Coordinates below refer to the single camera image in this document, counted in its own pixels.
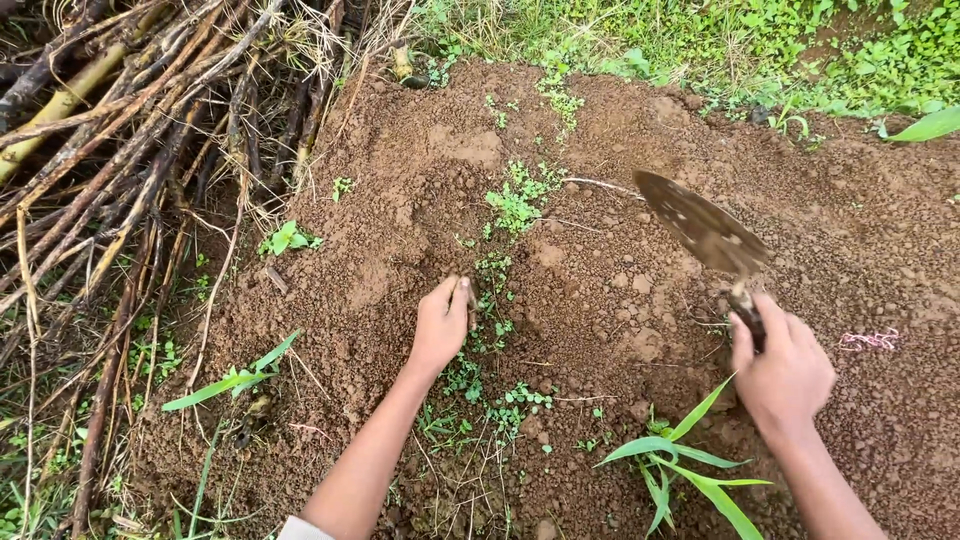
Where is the person's left hand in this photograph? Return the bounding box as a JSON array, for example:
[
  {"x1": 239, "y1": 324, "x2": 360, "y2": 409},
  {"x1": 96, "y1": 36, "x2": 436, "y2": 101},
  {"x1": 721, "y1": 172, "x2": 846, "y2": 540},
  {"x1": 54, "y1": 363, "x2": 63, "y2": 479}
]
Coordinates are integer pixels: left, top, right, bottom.
[{"x1": 408, "y1": 274, "x2": 476, "y2": 373}]

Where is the person's right hand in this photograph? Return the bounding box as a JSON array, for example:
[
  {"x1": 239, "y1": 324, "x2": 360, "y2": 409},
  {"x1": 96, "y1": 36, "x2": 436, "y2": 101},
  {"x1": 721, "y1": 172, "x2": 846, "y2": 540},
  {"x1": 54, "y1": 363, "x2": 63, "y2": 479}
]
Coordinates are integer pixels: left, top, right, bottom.
[{"x1": 728, "y1": 291, "x2": 837, "y2": 442}]

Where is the muddy metal garden trowel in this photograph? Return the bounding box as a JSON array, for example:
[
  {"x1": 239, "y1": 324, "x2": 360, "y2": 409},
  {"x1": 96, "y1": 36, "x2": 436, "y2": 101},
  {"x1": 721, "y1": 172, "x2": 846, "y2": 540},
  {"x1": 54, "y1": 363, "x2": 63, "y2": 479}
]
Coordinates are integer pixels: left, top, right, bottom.
[{"x1": 632, "y1": 168, "x2": 771, "y2": 352}]

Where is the patch of small green weeds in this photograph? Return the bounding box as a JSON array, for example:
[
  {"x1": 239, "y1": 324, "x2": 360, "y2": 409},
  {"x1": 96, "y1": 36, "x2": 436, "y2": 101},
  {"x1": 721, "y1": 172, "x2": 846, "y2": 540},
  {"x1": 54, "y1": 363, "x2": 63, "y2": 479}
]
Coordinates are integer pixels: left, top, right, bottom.
[{"x1": 414, "y1": 157, "x2": 571, "y2": 455}]

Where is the young maize plant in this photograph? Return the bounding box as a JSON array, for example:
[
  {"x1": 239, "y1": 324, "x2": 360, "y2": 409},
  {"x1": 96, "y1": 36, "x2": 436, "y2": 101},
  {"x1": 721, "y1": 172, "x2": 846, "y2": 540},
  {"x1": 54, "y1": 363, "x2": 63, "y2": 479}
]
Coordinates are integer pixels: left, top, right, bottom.
[{"x1": 594, "y1": 372, "x2": 775, "y2": 540}]

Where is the broad-leaf green seedling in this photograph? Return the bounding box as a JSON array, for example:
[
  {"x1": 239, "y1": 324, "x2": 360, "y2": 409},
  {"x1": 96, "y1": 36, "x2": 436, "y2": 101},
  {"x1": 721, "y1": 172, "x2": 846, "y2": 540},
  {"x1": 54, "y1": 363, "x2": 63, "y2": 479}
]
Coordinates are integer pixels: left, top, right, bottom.
[{"x1": 258, "y1": 219, "x2": 324, "y2": 258}]

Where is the grass blade shoot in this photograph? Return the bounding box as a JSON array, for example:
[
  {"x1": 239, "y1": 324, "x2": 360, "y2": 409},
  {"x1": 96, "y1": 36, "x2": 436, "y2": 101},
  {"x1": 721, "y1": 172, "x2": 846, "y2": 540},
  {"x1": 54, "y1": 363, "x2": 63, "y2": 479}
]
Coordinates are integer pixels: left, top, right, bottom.
[{"x1": 161, "y1": 328, "x2": 303, "y2": 413}]

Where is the white sleeve cuff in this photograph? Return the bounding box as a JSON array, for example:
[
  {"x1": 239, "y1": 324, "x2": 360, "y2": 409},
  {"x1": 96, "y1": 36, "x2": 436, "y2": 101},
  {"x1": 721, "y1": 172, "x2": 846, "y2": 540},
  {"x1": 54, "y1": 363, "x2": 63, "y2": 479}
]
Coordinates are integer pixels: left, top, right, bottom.
[{"x1": 276, "y1": 515, "x2": 336, "y2": 540}]

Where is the cut stalk stump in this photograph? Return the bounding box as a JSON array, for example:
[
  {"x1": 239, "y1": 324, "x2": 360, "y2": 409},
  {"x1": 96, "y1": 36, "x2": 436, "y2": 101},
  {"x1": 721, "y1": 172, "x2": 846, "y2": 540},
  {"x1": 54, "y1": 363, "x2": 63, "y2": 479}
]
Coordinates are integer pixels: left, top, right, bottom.
[{"x1": 391, "y1": 45, "x2": 432, "y2": 90}]

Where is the large green leaf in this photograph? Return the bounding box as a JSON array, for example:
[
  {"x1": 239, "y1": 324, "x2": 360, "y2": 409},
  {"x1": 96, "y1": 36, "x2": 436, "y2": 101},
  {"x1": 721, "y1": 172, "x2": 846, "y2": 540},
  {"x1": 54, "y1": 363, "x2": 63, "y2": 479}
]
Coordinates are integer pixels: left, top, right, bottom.
[{"x1": 885, "y1": 105, "x2": 960, "y2": 144}]

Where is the pile of dry cut stalks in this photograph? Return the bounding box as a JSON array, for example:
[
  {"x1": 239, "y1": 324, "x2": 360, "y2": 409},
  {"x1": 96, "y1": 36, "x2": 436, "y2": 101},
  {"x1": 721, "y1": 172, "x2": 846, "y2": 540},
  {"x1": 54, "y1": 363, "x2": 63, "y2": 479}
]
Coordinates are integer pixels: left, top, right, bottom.
[{"x1": 0, "y1": 0, "x2": 391, "y2": 540}]

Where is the grass and weed border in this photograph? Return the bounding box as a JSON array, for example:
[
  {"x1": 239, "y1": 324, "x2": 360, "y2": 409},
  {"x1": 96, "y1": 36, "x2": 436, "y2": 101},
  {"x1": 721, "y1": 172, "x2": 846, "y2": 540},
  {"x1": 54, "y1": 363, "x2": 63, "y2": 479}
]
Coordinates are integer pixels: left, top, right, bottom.
[{"x1": 405, "y1": 0, "x2": 960, "y2": 140}]

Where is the pink plastic string scrap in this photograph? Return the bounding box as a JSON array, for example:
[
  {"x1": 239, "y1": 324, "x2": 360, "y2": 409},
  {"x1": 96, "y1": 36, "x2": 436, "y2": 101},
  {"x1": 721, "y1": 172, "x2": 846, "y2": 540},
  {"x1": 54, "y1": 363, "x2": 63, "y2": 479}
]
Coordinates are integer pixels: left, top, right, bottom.
[{"x1": 838, "y1": 327, "x2": 900, "y2": 353}]

